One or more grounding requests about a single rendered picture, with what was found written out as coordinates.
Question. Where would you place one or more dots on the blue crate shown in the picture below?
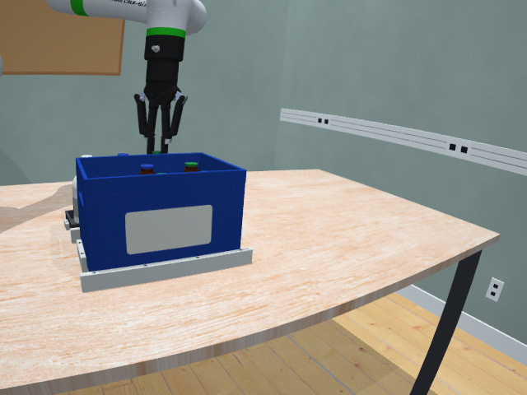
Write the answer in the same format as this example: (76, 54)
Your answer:
(127, 219)

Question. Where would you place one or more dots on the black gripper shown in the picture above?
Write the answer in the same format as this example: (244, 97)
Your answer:
(159, 93)

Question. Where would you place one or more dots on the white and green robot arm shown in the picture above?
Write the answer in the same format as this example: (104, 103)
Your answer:
(166, 20)

